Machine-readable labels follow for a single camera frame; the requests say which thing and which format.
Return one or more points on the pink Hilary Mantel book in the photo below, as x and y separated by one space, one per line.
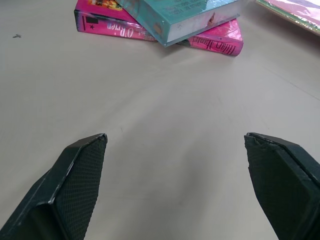
220 37

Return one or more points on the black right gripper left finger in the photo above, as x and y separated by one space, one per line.
62 190

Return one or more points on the pink O'Brien book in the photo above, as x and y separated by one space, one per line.
110 22

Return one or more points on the green-edged pale book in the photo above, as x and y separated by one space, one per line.
292 11

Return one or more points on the teal hardcover book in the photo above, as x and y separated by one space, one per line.
185 15

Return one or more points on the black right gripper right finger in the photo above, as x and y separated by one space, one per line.
282 185

